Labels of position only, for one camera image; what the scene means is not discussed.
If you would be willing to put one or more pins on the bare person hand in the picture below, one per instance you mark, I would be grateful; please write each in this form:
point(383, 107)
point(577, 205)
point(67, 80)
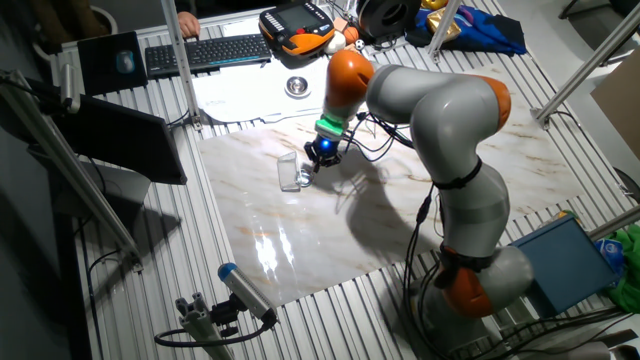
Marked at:
point(189, 24)

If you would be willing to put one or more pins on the black mouse pad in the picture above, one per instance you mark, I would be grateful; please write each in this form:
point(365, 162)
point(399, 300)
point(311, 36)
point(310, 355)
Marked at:
point(100, 70)

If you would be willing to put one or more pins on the orange and black teach pendant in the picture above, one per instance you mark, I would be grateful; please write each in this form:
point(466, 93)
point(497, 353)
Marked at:
point(297, 27)

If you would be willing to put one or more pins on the gold foil wrapped object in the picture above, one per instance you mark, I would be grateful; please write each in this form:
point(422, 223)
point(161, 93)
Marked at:
point(434, 4)
point(452, 27)

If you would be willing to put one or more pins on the grey computer mouse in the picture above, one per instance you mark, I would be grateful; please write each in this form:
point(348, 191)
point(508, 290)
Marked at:
point(125, 62)

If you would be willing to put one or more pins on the short aluminium profile stub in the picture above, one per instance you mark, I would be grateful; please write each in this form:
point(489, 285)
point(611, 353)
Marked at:
point(200, 325)

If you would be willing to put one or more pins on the aluminium frame post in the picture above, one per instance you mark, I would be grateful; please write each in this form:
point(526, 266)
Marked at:
point(70, 165)
point(181, 65)
point(617, 224)
point(445, 25)
point(595, 62)

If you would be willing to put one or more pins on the light wooden toy block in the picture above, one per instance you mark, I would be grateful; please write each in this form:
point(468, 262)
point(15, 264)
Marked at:
point(350, 48)

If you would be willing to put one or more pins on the silver camera with blue cap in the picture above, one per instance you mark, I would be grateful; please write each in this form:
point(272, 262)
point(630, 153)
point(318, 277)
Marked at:
point(245, 290)

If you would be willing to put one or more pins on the green wrist mount plate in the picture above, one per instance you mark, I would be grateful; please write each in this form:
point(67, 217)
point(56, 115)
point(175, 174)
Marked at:
point(330, 127)

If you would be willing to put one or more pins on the white toy egg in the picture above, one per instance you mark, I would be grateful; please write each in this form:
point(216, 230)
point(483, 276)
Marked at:
point(335, 43)

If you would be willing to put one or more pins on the tiny toy soccer ball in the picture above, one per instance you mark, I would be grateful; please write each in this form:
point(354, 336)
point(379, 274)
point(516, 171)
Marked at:
point(360, 44)

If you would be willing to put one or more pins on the white marble pattern sheet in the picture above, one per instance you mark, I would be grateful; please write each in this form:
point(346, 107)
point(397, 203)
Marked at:
point(300, 235)

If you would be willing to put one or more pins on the black flat monitor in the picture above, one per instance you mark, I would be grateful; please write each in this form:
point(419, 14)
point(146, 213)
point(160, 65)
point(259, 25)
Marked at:
point(125, 140)

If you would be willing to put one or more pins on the silver bar camera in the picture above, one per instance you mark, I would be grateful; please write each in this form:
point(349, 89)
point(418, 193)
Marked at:
point(69, 87)

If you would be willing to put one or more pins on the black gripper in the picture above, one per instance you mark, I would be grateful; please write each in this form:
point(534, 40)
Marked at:
point(326, 152)

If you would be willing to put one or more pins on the metal bowl with white rim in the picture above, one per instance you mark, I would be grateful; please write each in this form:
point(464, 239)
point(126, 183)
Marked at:
point(297, 86)

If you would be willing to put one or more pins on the small orange toy basketball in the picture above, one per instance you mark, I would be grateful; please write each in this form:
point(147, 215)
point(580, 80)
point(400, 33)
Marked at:
point(351, 35)

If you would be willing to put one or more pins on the light wooden toy cube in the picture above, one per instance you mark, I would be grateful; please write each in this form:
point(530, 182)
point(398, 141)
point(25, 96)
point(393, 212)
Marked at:
point(341, 24)

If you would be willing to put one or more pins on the black computer keyboard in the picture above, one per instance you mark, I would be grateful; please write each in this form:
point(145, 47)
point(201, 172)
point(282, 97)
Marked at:
point(210, 54)

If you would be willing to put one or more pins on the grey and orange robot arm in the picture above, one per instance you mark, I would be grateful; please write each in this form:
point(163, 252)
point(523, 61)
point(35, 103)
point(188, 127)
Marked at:
point(450, 115)

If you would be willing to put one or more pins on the blue and white packet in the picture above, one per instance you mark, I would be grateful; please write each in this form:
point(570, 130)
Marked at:
point(609, 252)

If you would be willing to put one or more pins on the black round spool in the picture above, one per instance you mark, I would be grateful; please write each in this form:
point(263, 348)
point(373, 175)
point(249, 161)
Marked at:
point(387, 17)

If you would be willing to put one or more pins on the black camera bracket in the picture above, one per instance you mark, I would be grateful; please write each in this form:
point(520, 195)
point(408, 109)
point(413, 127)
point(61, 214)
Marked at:
point(225, 315)

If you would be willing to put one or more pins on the brown cardboard box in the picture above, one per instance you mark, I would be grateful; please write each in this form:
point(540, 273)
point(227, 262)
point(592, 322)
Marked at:
point(620, 105)

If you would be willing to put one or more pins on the blue metal box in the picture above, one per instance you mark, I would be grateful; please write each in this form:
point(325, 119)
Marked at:
point(570, 265)

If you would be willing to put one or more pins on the green cloth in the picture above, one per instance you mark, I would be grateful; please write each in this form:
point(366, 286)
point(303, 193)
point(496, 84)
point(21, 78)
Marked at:
point(627, 290)

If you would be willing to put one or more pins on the dark blue cloth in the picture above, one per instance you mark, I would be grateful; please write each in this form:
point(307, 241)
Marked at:
point(492, 30)

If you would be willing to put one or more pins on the white printed paper sheets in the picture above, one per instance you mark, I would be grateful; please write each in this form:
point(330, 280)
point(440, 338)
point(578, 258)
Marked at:
point(240, 95)

